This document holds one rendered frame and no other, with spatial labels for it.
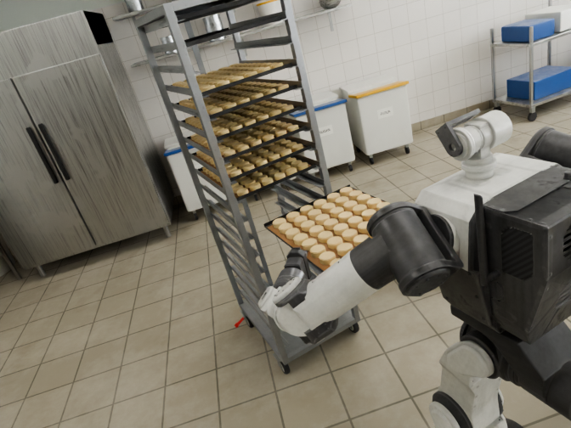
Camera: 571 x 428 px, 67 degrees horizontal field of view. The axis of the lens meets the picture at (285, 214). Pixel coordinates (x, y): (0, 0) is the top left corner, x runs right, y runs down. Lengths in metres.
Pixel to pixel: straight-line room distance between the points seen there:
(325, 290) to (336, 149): 3.66
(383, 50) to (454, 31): 0.84
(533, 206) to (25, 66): 3.78
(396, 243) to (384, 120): 3.82
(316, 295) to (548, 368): 0.48
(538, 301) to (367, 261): 0.29
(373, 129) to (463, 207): 3.74
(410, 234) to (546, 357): 0.41
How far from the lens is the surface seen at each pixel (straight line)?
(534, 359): 1.03
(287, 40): 1.87
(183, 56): 1.68
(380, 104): 4.51
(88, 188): 4.16
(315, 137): 1.92
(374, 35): 5.12
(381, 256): 0.78
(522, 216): 0.79
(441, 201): 0.86
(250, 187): 1.89
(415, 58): 5.34
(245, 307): 2.72
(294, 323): 0.94
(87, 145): 4.05
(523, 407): 2.22
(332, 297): 0.83
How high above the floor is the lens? 1.72
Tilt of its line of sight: 25 degrees down
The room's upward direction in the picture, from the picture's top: 16 degrees counter-clockwise
